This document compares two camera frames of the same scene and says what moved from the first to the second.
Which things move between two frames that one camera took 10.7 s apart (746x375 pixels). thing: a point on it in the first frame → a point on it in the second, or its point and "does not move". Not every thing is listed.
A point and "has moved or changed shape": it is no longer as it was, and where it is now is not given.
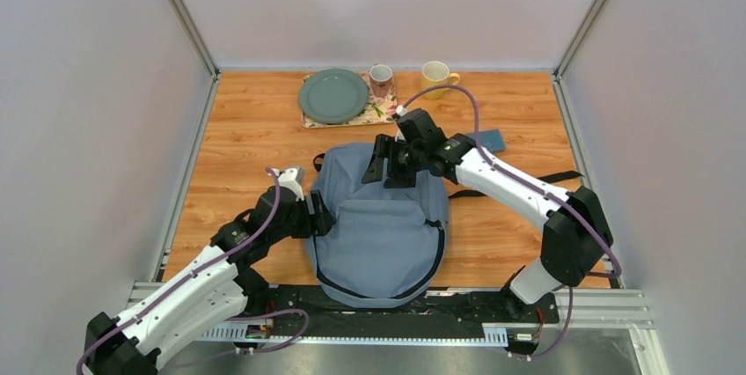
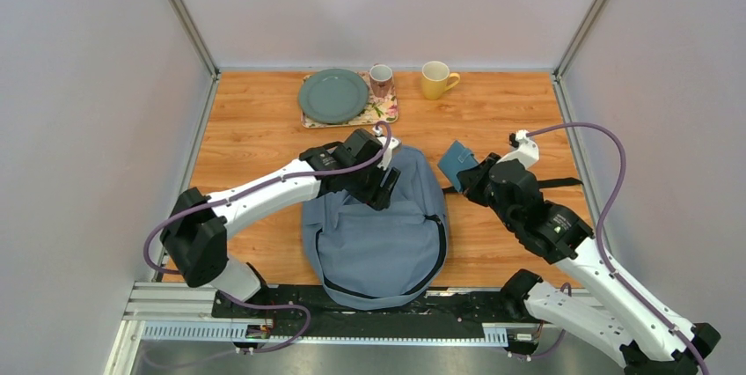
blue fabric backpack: [386, 243] does not move
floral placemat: [377, 110] does not move
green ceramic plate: [333, 96] does not move
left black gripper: [320, 223] → [384, 194]
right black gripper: [385, 147] → [471, 180]
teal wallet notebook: [490, 139] has moved or changed shape
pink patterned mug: [380, 76] does not move
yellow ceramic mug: [436, 73] does not move
